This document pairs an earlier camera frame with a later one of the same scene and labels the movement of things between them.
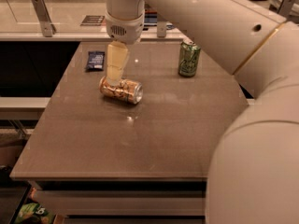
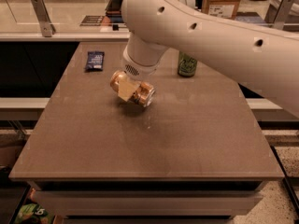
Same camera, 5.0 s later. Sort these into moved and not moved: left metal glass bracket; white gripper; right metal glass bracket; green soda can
Moved: white gripper
Not moved: right metal glass bracket; green soda can; left metal glass bracket
